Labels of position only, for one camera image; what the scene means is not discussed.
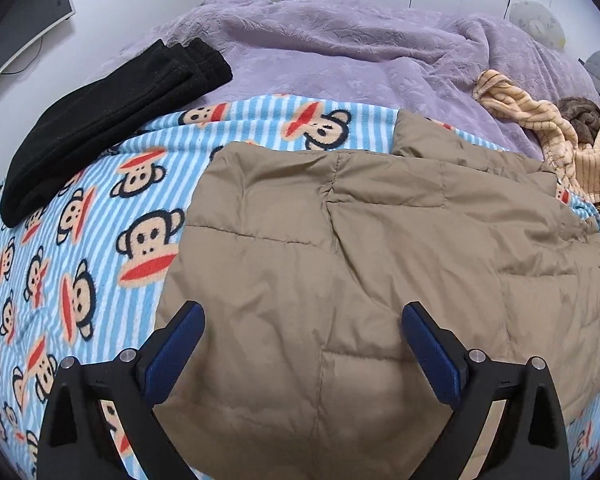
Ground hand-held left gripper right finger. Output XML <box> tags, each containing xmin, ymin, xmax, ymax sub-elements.
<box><xmin>401</xmin><ymin>301</ymin><xmax>567</xmax><ymax>480</ymax></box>

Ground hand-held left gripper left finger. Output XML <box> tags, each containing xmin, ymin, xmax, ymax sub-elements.
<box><xmin>39</xmin><ymin>301</ymin><xmax>206</xmax><ymax>480</ymax></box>

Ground purple fleece blanket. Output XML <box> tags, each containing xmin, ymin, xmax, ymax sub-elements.
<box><xmin>87</xmin><ymin>0</ymin><xmax>600</xmax><ymax>158</ymax></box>

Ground striped monkey print blanket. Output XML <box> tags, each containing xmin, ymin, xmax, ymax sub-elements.
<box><xmin>0</xmin><ymin>94</ymin><xmax>600</xmax><ymax>480</ymax></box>

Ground khaki puffer jacket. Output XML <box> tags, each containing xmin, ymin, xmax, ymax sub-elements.
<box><xmin>152</xmin><ymin>109</ymin><xmax>600</xmax><ymax>480</ymax></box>

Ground beige striped fleece garment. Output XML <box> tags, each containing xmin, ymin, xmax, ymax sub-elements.
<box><xmin>472</xmin><ymin>71</ymin><xmax>600</xmax><ymax>233</ymax></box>

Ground black folded pants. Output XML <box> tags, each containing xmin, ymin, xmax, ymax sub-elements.
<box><xmin>0</xmin><ymin>37</ymin><xmax>233</xmax><ymax>228</ymax></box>

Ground round pale plush pillow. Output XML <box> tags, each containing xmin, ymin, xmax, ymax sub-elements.
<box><xmin>509</xmin><ymin>0</ymin><xmax>566</xmax><ymax>51</ymax></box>

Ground black monitor cable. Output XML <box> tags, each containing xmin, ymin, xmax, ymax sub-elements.
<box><xmin>2</xmin><ymin>42</ymin><xmax>43</xmax><ymax>75</ymax></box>

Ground curved monitor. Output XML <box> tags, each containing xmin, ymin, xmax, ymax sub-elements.
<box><xmin>0</xmin><ymin>0</ymin><xmax>76</xmax><ymax>98</ymax></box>

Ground brown fuzzy cloth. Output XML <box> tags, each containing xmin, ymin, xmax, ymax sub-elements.
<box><xmin>557</xmin><ymin>96</ymin><xmax>600</xmax><ymax>143</ymax></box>

